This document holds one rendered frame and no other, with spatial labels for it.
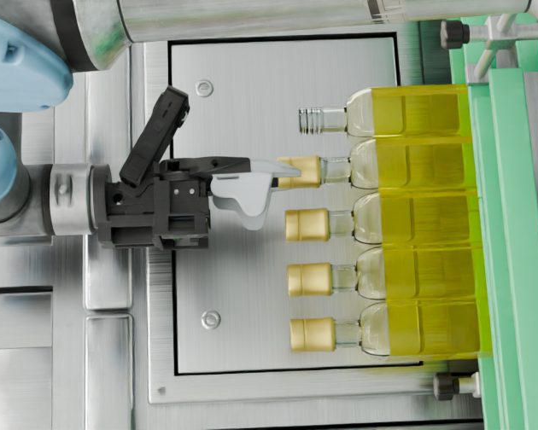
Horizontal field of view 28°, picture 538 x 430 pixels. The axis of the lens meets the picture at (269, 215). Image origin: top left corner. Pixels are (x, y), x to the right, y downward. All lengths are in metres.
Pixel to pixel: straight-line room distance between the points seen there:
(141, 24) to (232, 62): 0.68
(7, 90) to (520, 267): 0.52
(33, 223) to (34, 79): 0.49
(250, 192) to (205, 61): 0.27
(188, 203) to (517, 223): 0.33
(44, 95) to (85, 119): 0.65
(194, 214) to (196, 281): 0.17
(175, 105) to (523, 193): 0.37
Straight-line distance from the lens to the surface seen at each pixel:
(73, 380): 1.26
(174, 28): 0.64
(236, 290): 1.23
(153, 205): 1.11
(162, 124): 1.12
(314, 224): 1.10
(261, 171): 1.09
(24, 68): 0.63
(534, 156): 1.03
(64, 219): 1.11
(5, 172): 1.01
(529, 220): 1.01
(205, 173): 1.09
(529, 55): 1.17
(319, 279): 1.09
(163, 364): 1.22
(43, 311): 1.30
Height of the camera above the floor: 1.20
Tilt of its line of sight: 1 degrees down
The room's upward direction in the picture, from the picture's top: 92 degrees counter-clockwise
